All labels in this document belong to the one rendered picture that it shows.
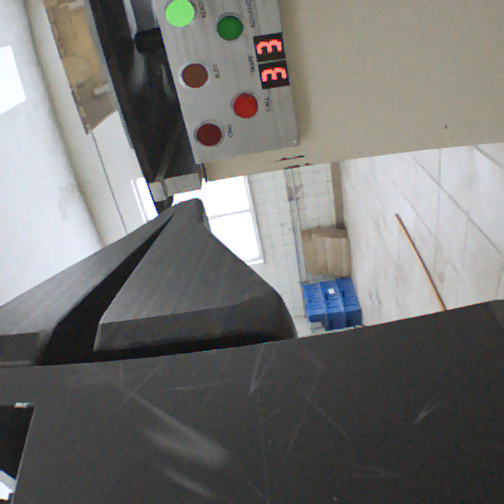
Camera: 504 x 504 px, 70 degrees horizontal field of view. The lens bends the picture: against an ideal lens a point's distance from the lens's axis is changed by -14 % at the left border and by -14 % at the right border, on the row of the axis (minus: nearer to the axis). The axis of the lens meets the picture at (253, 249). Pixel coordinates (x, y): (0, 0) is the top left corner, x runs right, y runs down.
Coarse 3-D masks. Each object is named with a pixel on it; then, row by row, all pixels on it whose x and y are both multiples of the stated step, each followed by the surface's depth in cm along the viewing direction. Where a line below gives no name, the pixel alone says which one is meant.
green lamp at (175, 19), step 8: (168, 8) 40; (176, 8) 40; (184, 8) 40; (192, 8) 40; (168, 16) 41; (176, 16) 41; (184, 16) 41; (192, 16) 41; (176, 24) 42; (184, 24) 42
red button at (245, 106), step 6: (240, 96) 47; (246, 96) 47; (252, 96) 47; (234, 102) 48; (240, 102) 47; (246, 102) 47; (252, 102) 47; (234, 108) 48; (240, 108) 48; (246, 108) 48; (252, 108) 48; (240, 114) 48; (246, 114) 48; (252, 114) 48
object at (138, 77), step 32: (96, 0) 39; (128, 0) 50; (128, 32) 49; (128, 64) 48; (160, 64) 66; (128, 96) 47; (160, 96) 63; (128, 128) 50; (160, 128) 61; (160, 160) 59
